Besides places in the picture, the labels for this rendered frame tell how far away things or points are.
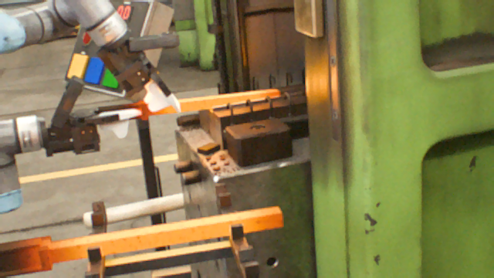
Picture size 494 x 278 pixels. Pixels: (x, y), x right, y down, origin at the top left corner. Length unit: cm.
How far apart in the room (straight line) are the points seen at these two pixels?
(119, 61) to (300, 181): 46
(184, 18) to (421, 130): 552
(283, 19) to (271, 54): 9
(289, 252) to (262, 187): 17
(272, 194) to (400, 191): 31
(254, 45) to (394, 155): 67
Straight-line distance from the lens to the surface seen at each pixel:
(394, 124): 113
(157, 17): 188
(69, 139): 146
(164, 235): 100
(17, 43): 135
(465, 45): 124
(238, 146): 134
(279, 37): 173
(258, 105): 150
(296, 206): 140
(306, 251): 146
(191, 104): 148
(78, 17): 141
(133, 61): 144
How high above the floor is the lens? 140
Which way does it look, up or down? 19 degrees down
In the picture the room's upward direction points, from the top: 5 degrees counter-clockwise
